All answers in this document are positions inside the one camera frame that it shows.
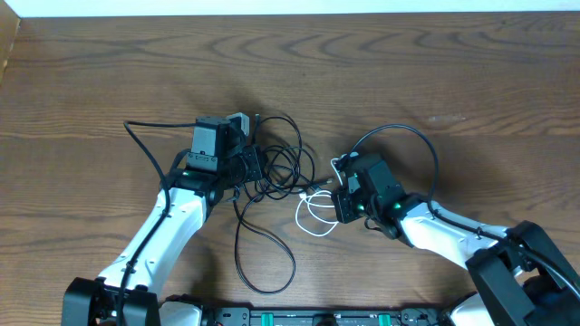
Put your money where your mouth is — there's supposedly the black usb cable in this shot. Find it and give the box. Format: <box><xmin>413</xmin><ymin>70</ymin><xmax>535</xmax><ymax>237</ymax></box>
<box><xmin>231</xmin><ymin>112</ymin><xmax>334</xmax><ymax>296</ymax></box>

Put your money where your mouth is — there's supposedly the white usb cable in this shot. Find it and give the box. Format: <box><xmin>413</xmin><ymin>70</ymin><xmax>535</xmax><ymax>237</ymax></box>
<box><xmin>294</xmin><ymin>157</ymin><xmax>345</xmax><ymax>238</ymax></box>

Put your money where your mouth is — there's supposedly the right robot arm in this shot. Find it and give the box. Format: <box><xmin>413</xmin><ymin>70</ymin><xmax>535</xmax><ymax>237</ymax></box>
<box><xmin>331</xmin><ymin>153</ymin><xmax>579</xmax><ymax>326</ymax></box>

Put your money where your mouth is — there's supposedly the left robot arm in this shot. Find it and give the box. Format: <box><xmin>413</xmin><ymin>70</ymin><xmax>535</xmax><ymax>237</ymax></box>
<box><xmin>61</xmin><ymin>112</ymin><xmax>264</xmax><ymax>325</ymax></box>

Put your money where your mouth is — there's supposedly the left camera black cable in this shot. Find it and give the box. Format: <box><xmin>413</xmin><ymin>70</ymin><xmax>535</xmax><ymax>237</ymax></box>
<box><xmin>115</xmin><ymin>120</ymin><xmax>198</xmax><ymax>326</ymax></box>

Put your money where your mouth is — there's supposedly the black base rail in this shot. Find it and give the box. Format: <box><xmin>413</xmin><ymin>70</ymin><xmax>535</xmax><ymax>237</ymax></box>
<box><xmin>160</xmin><ymin>293</ymin><xmax>454</xmax><ymax>326</ymax></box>

